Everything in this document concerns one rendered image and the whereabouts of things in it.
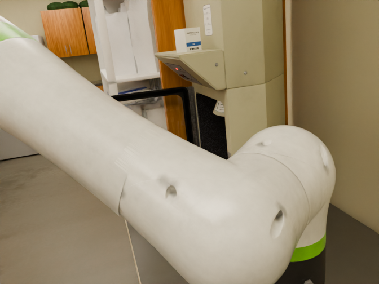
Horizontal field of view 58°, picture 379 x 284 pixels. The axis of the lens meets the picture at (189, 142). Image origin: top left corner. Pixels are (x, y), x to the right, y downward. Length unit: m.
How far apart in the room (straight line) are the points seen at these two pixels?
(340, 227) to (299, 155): 0.85
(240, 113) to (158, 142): 0.64
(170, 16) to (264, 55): 0.42
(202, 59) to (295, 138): 0.53
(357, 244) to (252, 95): 0.52
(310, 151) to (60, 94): 0.25
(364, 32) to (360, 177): 0.44
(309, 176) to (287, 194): 0.05
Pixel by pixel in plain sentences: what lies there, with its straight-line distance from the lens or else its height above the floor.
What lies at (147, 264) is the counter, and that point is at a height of 0.94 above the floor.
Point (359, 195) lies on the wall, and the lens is 1.25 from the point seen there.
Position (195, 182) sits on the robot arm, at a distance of 0.27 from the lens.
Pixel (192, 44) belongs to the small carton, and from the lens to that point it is 0.95.
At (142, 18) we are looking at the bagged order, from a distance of 2.12.
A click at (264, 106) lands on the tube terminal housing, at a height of 1.35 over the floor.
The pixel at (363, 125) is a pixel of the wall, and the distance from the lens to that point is 1.16.
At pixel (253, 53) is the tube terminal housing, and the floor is 1.49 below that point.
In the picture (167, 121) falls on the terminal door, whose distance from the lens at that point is 1.20.
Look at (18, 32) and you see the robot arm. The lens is 0.47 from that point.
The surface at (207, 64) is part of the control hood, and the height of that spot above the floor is 1.48.
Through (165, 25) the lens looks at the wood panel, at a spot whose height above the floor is 1.59.
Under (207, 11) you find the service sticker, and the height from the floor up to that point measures 1.61.
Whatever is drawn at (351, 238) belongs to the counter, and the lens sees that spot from 1.14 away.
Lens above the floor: 1.55
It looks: 17 degrees down
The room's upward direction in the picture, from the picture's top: 6 degrees counter-clockwise
